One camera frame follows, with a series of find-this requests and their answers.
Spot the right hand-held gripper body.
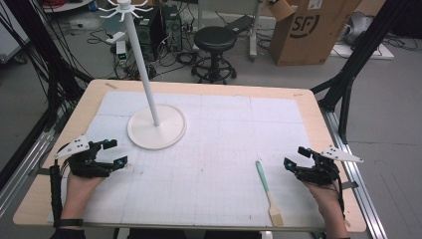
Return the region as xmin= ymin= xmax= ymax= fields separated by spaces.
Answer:
xmin=294 ymin=144 xmax=364 ymax=186

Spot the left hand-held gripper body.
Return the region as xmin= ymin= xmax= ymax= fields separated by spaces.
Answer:
xmin=54 ymin=133 xmax=112 ymax=179

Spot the green handled wooden spatula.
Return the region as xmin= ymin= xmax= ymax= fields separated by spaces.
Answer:
xmin=255 ymin=159 xmax=286 ymax=228

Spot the white hook rack stand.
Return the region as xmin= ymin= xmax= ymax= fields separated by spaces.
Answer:
xmin=98 ymin=0 xmax=188 ymax=151

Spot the person's left hand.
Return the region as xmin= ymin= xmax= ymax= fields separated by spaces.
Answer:
xmin=65 ymin=170 xmax=107 ymax=201

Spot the person's right hand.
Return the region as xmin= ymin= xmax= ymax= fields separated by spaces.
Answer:
xmin=302 ymin=180 xmax=343 ymax=208

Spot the white grid mat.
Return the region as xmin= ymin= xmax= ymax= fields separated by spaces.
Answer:
xmin=47 ymin=91 xmax=328 ymax=231

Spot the small device with green display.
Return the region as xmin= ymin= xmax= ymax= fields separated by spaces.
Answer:
xmin=115 ymin=40 xmax=128 ymax=68

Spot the person's dark clothing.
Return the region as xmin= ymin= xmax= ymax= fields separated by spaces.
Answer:
xmin=126 ymin=228 xmax=264 ymax=239

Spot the white power strip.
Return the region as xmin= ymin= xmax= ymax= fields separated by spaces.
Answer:
xmin=105 ymin=31 xmax=127 ymax=46

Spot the brown cardboard box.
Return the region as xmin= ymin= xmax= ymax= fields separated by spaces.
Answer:
xmin=264 ymin=0 xmax=363 ymax=67

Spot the white flat board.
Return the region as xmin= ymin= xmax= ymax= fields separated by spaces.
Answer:
xmin=330 ymin=42 xmax=395 ymax=61

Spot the black computer tower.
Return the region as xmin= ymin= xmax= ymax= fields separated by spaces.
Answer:
xmin=160 ymin=4 xmax=184 ymax=53
xmin=133 ymin=13 xmax=164 ymax=63

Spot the white round appliance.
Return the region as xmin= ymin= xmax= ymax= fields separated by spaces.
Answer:
xmin=340 ymin=11 xmax=375 ymax=47

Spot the black flat device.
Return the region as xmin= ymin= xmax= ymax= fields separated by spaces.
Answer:
xmin=223 ymin=14 xmax=256 ymax=35

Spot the black round stool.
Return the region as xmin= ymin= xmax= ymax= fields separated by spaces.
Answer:
xmin=190 ymin=26 xmax=239 ymax=86

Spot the black cable on right forearm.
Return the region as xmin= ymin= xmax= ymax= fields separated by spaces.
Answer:
xmin=332 ymin=173 xmax=348 ymax=222

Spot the black cable on forearm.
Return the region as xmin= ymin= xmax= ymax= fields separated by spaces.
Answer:
xmin=332 ymin=173 xmax=348 ymax=222
xmin=49 ymin=158 xmax=65 ymax=227

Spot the aluminium rail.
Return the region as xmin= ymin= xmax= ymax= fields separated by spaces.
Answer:
xmin=0 ymin=108 xmax=69 ymax=218
xmin=321 ymin=109 xmax=388 ymax=239

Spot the black cable on left forearm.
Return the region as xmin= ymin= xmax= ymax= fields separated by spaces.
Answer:
xmin=49 ymin=158 xmax=65 ymax=227

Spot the black wrist strap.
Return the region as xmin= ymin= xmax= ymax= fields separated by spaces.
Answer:
xmin=53 ymin=218 xmax=85 ymax=229

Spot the black metal frame stand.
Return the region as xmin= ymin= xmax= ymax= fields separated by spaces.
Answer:
xmin=310 ymin=0 xmax=413 ymax=144
xmin=0 ymin=0 xmax=95 ymax=132

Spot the coiled black cable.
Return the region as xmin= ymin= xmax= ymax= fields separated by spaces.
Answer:
xmin=174 ymin=50 xmax=199 ymax=67

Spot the white metal stand post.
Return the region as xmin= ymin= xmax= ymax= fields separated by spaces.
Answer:
xmin=248 ymin=0 xmax=267 ymax=63

